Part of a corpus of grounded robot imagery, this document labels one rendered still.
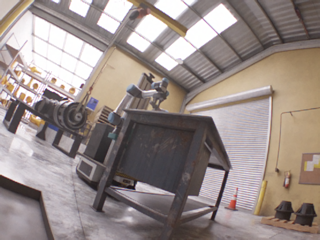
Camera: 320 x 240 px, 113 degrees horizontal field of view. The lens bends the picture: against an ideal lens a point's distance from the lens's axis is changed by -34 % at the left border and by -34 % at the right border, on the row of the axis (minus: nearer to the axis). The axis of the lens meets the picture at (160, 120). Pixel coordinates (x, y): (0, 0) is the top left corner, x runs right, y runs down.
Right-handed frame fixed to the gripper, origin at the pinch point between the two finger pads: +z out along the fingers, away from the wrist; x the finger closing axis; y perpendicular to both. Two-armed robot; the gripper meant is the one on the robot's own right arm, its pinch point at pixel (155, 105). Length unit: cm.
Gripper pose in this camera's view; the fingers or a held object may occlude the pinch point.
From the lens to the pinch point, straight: 154.3
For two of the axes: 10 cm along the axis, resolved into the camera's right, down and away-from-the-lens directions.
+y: 4.9, 4.4, 7.5
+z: -3.3, 8.9, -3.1
